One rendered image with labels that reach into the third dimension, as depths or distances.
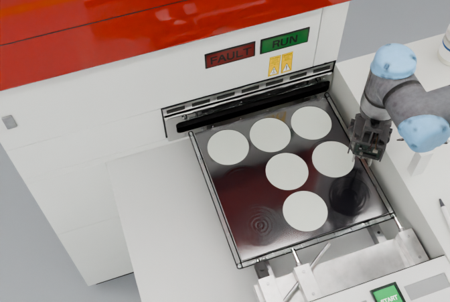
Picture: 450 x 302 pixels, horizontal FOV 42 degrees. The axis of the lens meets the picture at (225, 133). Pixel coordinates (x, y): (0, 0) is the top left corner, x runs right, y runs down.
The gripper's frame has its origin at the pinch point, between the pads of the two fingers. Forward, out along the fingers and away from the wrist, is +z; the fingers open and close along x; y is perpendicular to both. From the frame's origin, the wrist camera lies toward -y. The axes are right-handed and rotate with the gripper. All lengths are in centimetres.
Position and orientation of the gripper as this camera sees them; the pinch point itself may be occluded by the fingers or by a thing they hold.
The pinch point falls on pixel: (362, 151)
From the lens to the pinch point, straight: 137.2
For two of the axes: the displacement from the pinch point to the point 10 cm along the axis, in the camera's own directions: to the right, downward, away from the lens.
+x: 9.5, 2.5, -1.8
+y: -3.1, 7.9, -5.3
